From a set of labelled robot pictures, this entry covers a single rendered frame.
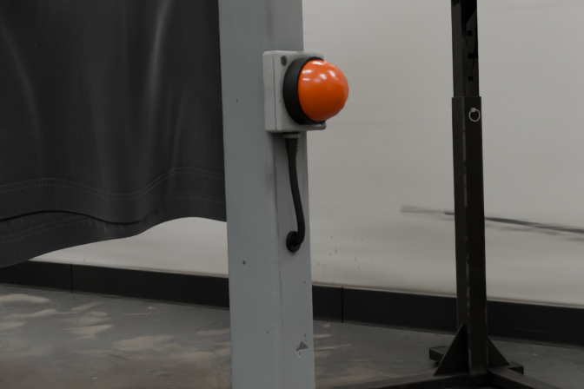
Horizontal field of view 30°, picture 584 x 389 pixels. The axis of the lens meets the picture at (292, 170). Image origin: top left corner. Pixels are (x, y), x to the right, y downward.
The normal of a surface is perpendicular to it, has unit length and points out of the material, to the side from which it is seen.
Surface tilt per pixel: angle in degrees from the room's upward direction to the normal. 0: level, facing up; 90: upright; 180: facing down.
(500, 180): 90
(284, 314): 90
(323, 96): 99
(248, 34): 90
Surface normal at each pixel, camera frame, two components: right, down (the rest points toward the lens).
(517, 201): -0.61, 0.06
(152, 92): 0.96, 0.08
